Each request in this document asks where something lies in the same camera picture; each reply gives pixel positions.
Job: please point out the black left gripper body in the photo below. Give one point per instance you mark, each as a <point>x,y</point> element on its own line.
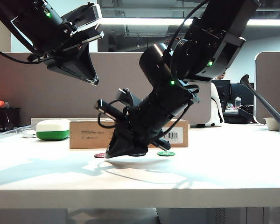
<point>60,46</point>

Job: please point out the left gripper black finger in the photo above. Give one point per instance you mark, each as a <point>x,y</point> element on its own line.
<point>82,65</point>
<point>65,71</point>

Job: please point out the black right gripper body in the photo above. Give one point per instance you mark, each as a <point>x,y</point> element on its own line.
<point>158,112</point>

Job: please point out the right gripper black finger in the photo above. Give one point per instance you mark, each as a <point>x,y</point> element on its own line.
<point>120,145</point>
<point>141,149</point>

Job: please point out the red poker chip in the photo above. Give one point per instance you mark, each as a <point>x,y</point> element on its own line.
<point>99,155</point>

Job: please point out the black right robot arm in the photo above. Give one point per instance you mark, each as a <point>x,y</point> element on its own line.
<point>212,46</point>

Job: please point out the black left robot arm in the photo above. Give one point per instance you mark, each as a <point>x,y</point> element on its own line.
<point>25,18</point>

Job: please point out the black poker chip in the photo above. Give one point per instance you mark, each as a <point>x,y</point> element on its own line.
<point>137,155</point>

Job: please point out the green poker chip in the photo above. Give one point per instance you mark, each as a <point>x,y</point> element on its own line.
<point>165,153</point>

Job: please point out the brown cardboard box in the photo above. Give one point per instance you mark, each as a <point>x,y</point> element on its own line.
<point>84,140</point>

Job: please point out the wide brown desk partition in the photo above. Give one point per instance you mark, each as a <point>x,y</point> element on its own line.
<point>60,100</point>

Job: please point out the white black figure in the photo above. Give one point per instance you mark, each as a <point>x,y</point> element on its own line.
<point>216,109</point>

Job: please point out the white green mahjong tile block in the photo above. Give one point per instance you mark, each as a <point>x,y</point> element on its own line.
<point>52,129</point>

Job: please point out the ceiling light strip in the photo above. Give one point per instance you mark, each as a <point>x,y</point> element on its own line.
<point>130,21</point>

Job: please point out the black computer monitor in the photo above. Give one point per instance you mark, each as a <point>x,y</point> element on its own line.
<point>225,95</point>
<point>243,93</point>

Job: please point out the person with black hair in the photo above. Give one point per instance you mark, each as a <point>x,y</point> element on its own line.
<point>221,76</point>

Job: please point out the white earbuds case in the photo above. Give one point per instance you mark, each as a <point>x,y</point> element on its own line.
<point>29,134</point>

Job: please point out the black mesh pen holder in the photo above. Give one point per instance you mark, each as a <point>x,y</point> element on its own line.
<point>9,119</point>

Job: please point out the black bag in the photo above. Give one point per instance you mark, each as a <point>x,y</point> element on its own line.
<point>235,119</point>

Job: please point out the small clear bottle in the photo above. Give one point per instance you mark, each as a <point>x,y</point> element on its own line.
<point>238,102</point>

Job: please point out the clear acrylic lid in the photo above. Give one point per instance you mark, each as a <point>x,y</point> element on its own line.
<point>11,131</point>

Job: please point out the grey watering can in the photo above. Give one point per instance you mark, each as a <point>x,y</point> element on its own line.
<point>261,98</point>

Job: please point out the narrow brown desk partition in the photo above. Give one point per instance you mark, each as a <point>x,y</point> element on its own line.
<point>270,93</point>

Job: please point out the beige bowl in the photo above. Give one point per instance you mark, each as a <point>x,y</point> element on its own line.
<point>271,124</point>

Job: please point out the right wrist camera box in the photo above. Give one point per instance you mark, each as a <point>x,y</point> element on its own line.
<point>112,112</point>

